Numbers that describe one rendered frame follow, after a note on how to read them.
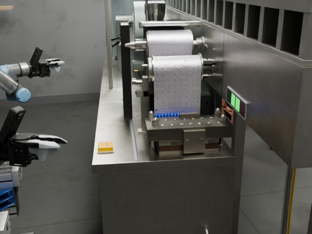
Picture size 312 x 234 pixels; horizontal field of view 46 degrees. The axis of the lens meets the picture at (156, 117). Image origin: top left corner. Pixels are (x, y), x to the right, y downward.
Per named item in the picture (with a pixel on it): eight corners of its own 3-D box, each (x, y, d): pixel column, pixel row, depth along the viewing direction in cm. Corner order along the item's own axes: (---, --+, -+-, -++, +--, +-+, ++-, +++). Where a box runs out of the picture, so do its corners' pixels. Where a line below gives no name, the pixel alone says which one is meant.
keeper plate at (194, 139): (183, 152, 174) (183, 129, 170) (204, 150, 175) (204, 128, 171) (184, 153, 171) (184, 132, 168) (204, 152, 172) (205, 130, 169)
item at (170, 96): (154, 116, 188) (153, 81, 182) (199, 114, 190) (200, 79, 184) (154, 116, 187) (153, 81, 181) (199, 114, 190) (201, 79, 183)
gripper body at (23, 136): (41, 159, 111) (5, 155, 114) (40, 131, 109) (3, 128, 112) (27, 167, 104) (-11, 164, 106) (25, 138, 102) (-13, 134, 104)
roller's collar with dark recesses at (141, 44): (135, 49, 209) (135, 38, 207) (146, 49, 210) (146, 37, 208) (136, 51, 203) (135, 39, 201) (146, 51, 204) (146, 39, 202)
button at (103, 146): (99, 146, 183) (98, 141, 182) (113, 145, 184) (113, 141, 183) (98, 152, 176) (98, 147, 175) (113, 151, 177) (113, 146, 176)
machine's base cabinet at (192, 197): (110, 135, 431) (106, 61, 402) (165, 132, 437) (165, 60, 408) (107, 318, 195) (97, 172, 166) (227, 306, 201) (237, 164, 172)
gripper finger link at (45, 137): (70, 155, 110) (39, 153, 110) (69, 135, 109) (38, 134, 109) (67, 158, 107) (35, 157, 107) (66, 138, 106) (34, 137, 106)
